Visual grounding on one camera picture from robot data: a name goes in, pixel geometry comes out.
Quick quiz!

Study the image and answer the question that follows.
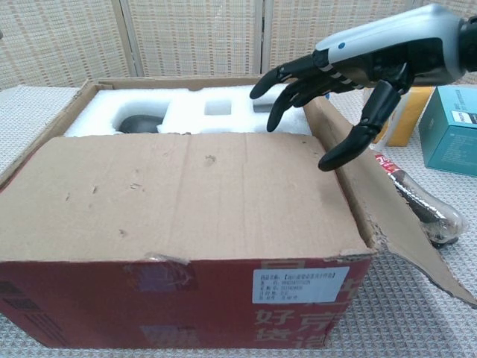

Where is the beige woven tablecloth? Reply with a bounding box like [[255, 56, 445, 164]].
[[0, 84, 477, 358]]

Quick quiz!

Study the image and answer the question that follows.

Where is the cola bottle with red label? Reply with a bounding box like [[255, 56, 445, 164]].
[[373, 152, 469, 247]]

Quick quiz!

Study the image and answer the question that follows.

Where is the teal speaker product box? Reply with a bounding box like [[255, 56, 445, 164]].
[[417, 84, 477, 177]]

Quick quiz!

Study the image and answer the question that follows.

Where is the woven folding screen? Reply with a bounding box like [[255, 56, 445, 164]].
[[0, 0, 477, 91]]

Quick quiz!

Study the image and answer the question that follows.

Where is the orange package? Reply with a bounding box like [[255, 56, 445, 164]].
[[367, 85, 435, 147]]

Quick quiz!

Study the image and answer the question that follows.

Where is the red cardboard shipping box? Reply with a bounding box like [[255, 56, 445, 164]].
[[0, 76, 477, 350]]

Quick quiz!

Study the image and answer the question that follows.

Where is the white foam insert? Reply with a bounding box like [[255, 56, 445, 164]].
[[65, 84, 312, 138]]

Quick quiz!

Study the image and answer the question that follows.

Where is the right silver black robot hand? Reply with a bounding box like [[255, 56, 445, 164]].
[[248, 3, 467, 172]]

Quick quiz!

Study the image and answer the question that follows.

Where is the black rounded device in foam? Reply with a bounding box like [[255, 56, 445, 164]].
[[114, 114, 165, 134]]

